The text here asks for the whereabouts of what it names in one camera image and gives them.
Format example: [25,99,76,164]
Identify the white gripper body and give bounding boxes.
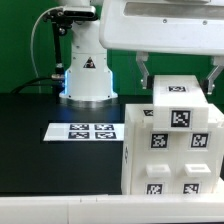
[99,0,224,56]

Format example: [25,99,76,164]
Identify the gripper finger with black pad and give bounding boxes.
[201,56,224,95]
[136,51,154,89]

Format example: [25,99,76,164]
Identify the white cabinet body box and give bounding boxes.
[121,104,224,195]

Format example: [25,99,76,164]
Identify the white cabinet top block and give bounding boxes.
[153,75,209,132]

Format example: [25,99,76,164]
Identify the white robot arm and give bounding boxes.
[56,0,224,105]

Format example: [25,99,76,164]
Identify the white base marker plate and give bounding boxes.
[43,123,124,142]

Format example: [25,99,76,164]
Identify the white L-shaped fence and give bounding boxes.
[0,176,224,224]

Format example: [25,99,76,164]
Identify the black camera on stand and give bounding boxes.
[43,6,98,83]

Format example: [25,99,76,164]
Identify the white camera cable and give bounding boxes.
[30,6,64,94]

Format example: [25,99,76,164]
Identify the black cables at base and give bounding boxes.
[10,77,58,94]

